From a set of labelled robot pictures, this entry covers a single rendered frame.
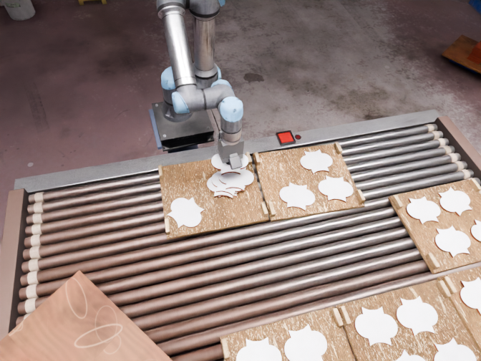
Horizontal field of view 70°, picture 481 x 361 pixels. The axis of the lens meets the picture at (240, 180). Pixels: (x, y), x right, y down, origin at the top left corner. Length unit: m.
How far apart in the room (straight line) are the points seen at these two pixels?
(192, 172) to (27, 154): 1.87
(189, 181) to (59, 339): 0.73
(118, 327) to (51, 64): 3.12
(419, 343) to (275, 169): 0.83
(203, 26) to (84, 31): 2.94
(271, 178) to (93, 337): 0.89
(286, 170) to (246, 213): 0.29
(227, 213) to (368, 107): 2.32
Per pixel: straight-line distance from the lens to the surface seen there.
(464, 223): 1.70
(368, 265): 1.44
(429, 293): 1.48
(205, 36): 1.47
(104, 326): 1.19
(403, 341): 1.38
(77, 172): 1.66
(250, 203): 1.43
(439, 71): 4.24
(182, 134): 1.65
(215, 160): 1.39
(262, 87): 3.39
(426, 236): 1.58
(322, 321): 1.30
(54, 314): 1.26
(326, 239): 1.43
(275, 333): 1.26
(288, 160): 1.59
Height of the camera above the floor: 2.16
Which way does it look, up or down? 55 degrees down
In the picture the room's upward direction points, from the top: 5 degrees clockwise
